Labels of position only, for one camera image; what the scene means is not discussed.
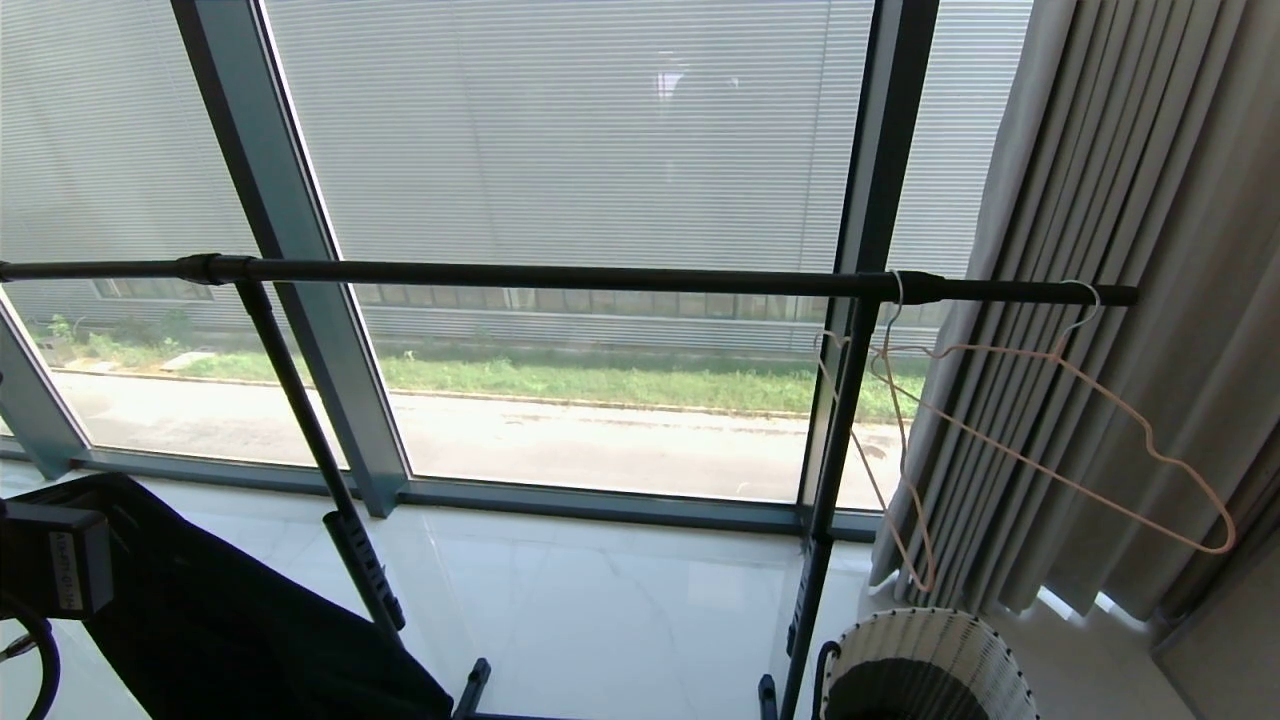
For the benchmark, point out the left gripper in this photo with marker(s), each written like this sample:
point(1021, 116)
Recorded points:
point(30, 560)

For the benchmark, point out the black garment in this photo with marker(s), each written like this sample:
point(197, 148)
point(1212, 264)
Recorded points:
point(230, 620)

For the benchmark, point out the pink clothes hanger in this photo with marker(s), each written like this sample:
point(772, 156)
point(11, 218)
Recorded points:
point(925, 560)
point(1055, 352)

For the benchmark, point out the black clothes rack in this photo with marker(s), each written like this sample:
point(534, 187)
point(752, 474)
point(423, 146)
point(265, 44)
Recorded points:
point(600, 276)

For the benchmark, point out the white laundry basket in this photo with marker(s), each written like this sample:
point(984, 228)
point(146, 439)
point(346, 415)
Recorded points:
point(930, 640)

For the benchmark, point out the beige curtain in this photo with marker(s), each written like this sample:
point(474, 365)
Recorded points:
point(1120, 200)

